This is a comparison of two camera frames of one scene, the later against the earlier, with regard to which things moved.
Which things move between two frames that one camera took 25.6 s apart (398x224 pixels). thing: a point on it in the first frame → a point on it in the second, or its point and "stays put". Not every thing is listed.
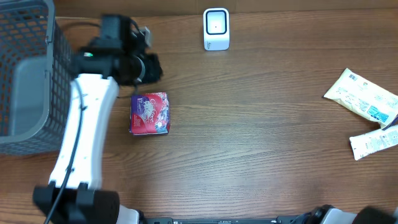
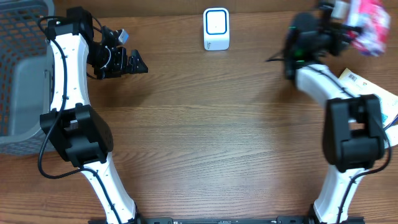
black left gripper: [155, 72] → [121, 67]
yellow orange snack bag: [364, 98] stays put
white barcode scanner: [216, 28] stays put
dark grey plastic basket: [37, 65] stays put
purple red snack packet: [150, 114] → [374, 17]
